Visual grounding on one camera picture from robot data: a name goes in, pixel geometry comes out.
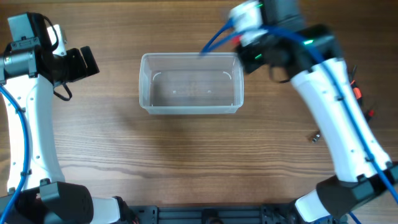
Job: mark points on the small metal wrench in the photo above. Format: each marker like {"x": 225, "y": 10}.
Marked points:
{"x": 316, "y": 137}

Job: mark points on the clear plastic storage container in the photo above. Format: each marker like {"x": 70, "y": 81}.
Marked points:
{"x": 191, "y": 83}

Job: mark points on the red handled cutters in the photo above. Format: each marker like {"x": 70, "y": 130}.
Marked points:
{"x": 236, "y": 40}

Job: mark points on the black red screwdriver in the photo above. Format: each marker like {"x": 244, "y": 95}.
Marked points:
{"x": 369, "y": 114}

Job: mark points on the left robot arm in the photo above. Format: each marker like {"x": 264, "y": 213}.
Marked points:
{"x": 32, "y": 66}

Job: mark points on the orange black needle-nose pliers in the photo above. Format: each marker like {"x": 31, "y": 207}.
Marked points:
{"x": 357, "y": 92}

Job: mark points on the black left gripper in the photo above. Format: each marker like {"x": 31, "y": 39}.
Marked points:
{"x": 78, "y": 65}

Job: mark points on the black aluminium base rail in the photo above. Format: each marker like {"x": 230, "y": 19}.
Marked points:
{"x": 264, "y": 214}

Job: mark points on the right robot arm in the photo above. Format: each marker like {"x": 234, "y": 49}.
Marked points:
{"x": 274, "y": 33}

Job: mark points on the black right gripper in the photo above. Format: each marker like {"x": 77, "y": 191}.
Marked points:
{"x": 249, "y": 62}

